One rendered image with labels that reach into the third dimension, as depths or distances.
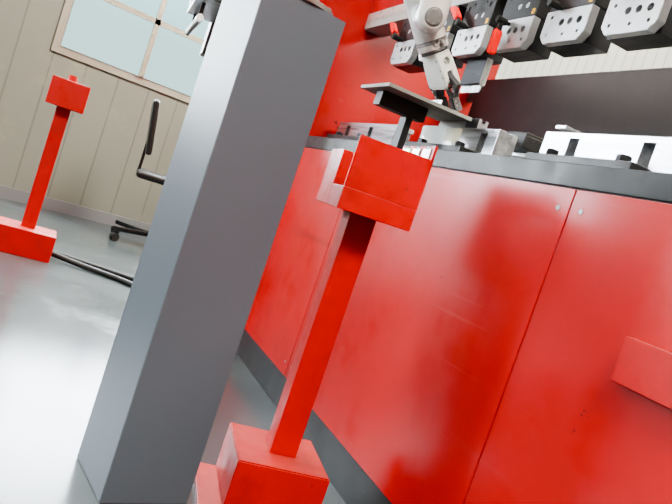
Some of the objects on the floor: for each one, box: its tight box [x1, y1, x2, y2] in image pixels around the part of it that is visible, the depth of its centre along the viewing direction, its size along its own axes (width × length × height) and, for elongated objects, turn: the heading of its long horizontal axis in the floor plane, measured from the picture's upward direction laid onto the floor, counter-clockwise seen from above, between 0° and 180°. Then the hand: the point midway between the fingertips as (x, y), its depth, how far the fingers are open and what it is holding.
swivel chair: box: [109, 100, 166, 241], centre depth 442 cm, size 58×58×92 cm
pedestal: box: [0, 75, 91, 263], centre depth 306 cm, size 20×25×83 cm
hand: (449, 105), depth 189 cm, fingers open, 6 cm apart
